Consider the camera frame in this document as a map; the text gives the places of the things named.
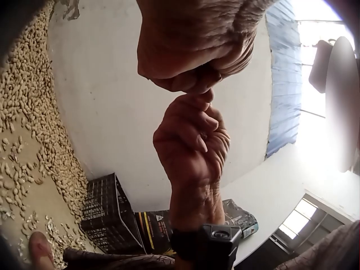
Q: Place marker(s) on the person's legs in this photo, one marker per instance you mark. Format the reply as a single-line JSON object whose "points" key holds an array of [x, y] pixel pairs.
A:
{"points": [[42, 249]]}

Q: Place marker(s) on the blue corrugated sheet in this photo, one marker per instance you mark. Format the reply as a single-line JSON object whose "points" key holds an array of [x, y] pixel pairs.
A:
{"points": [[284, 84]]}

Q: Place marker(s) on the heap of peanut shells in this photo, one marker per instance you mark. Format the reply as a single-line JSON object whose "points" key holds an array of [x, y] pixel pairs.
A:
{"points": [[60, 230]]}

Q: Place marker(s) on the black printed sack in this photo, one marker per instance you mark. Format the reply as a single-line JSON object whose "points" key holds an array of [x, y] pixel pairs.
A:
{"points": [[153, 225]]}

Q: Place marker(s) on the person's right hand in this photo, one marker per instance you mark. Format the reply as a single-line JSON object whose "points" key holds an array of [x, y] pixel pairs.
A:
{"points": [[191, 168]]}

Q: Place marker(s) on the person's left fingers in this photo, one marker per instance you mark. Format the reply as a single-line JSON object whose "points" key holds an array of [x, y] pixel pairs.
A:
{"points": [[208, 95]]}

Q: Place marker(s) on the person's left hand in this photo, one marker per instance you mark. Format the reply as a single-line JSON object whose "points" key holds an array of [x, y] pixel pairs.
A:
{"points": [[191, 42]]}

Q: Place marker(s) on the bright barred opening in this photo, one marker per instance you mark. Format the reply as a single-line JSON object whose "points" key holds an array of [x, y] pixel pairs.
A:
{"points": [[312, 28]]}

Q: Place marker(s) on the person's body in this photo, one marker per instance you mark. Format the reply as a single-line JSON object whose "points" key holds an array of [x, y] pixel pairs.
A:
{"points": [[332, 247]]}

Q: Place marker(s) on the pile of peanuts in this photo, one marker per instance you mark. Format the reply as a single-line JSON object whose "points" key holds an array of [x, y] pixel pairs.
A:
{"points": [[31, 92]]}

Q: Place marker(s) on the black plastic crate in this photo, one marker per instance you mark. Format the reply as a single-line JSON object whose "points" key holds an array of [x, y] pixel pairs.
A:
{"points": [[107, 213]]}

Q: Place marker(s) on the black wrist band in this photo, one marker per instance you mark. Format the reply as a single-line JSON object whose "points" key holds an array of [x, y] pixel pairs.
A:
{"points": [[222, 242]]}

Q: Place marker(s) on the white framed window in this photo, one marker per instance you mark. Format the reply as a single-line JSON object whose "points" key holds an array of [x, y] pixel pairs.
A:
{"points": [[306, 219]]}

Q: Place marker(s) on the person's right fingers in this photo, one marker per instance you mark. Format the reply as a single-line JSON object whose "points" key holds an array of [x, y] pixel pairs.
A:
{"points": [[206, 121]]}

